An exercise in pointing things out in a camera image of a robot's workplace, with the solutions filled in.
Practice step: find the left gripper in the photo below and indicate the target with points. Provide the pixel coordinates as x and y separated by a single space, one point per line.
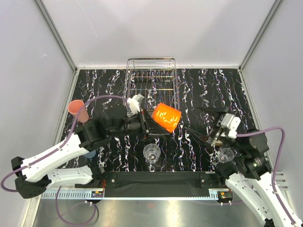
153 131

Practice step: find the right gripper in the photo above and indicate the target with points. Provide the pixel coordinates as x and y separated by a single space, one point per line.
204 138

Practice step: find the orange cup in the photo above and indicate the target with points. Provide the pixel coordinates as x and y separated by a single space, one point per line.
167 117

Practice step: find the clear faceted glass tumbler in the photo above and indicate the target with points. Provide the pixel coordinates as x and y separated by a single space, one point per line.
151 153

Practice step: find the blue plastic cup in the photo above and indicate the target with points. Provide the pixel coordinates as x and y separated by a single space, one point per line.
90 154

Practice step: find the pink plastic cup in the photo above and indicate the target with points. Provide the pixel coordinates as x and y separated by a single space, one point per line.
78 109

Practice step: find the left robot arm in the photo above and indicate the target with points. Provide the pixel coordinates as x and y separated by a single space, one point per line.
41 172

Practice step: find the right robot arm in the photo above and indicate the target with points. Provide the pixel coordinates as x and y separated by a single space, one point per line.
249 174

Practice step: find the metal cup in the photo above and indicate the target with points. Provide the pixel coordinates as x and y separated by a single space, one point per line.
217 143

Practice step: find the small clear plastic cup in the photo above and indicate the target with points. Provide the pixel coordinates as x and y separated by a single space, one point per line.
226 155

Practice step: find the black base bar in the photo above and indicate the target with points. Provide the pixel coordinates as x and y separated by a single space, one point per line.
159 184

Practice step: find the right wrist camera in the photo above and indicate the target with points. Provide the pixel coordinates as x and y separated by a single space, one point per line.
229 126

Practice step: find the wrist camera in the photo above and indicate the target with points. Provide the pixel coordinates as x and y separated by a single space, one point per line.
229 126
134 103

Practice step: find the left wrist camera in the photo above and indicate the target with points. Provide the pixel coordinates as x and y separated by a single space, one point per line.
134 103

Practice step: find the wire dish rack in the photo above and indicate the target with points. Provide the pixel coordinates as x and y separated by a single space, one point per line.
155 79

